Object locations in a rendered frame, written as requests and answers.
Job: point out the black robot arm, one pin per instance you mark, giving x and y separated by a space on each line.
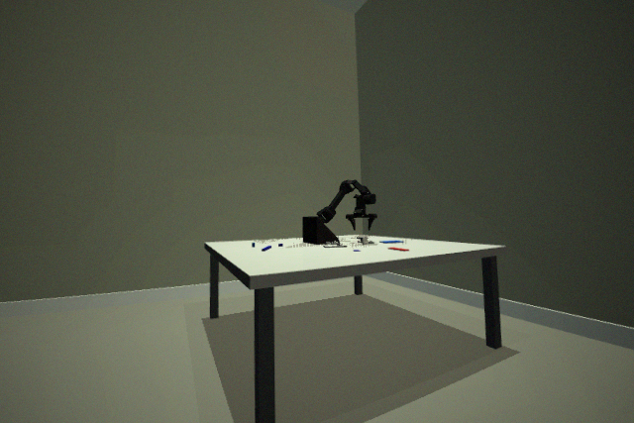
364 199

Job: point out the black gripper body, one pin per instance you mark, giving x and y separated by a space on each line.
371 216

